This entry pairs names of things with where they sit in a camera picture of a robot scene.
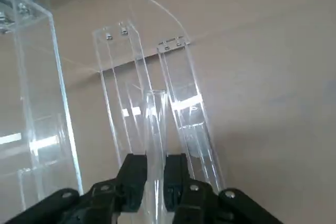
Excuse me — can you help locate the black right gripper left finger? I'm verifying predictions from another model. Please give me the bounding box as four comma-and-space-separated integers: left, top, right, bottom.
5, 153, 148, 224

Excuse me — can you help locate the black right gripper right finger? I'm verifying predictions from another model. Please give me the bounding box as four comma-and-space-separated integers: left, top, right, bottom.
162, 153, 283, 224

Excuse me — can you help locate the clear glass thermometer tube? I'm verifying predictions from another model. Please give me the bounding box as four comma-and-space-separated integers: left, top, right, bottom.
143, 89, 169, 224

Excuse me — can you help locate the clear acrylic rack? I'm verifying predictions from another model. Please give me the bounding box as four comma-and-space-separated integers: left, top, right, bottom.
0, 0, 227, 209

